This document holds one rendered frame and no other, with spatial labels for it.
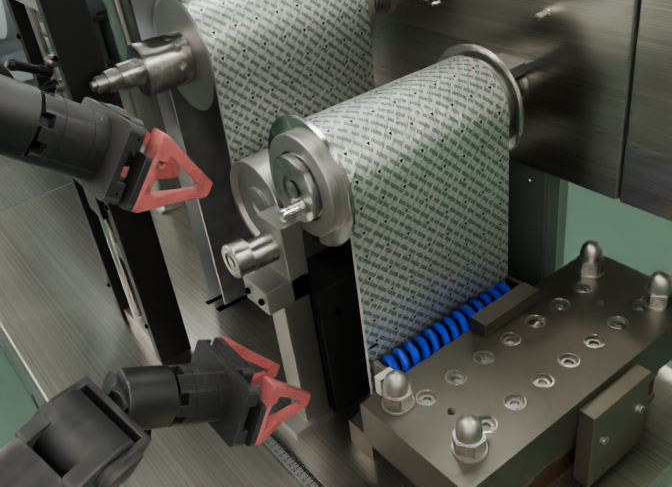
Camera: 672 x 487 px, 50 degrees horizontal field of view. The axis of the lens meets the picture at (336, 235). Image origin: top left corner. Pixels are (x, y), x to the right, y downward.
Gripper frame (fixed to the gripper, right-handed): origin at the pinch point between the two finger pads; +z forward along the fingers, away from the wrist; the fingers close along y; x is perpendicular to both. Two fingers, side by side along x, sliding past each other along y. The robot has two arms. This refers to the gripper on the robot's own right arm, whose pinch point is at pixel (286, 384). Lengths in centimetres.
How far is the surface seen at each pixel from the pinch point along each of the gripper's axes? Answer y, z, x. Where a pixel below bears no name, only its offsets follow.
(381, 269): 0.7, 7.5, 14.1
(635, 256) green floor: -64, 208, -2
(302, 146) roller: -3.9, -4.3, 24.8
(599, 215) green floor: -89, 221, 5
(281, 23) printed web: -23.7, 3.1, 35.5
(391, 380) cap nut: 7.8, 6.7, 4.6
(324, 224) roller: -2.0, -0.1, 17.7
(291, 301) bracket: -6.5, 2.9, 6.7
